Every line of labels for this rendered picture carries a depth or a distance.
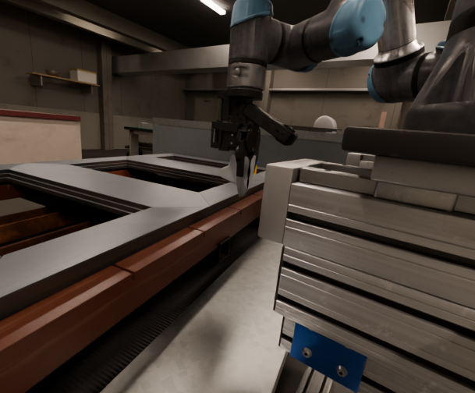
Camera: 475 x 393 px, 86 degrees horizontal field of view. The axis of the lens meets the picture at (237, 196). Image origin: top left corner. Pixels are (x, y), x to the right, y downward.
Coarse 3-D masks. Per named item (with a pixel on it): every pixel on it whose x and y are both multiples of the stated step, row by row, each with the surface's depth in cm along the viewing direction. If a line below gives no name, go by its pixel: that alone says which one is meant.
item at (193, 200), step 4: (188, 196) 66; (192, 196) 66; (196, 196) 67; (200, 196) 67; (176, 200) 62; (180, 200) 62; (184, 200) 62; (188, 200) 63; (192, 200) 63; (196, 200) 63; (200, 200) 64; (204, 200) 64; (164, 204) 58; (168, 204) 58; (172, 204) 59; (176, 204) 59; (180, 204) 59; (184, 204) 59; (188, 204) 60; (192, 204) 60; (196, 204) 60
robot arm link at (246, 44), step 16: (240, 0) 44; (256, 0) 44; (240, 16) 45; (256, 16) 44; (272, 16) 48; (240, 32) 45; (256, 32) 45; (272, 32) 46; (240, 48) 46; (256, 48) 46; (272, 48) 48; (256, 64) 50
